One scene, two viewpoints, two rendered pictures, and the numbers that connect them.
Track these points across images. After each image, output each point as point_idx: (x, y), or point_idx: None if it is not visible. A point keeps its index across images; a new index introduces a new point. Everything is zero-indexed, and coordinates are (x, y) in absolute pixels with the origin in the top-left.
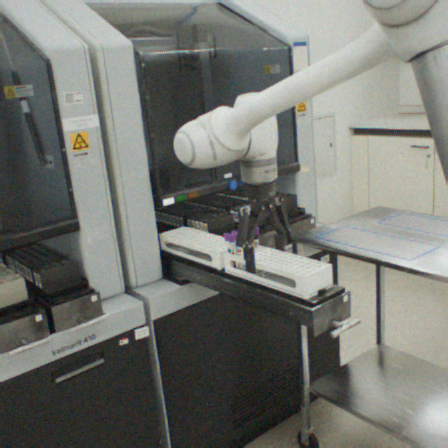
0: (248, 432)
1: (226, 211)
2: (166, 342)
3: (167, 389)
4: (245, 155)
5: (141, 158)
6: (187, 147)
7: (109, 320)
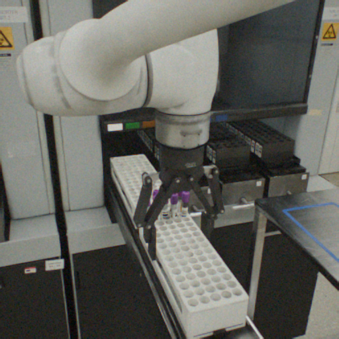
0: None
1: (204, 144)
2: (86, 277)
3: (82, 321)
4: (146, 104)
5: None
6: (19, 81)
7: (12, 247)
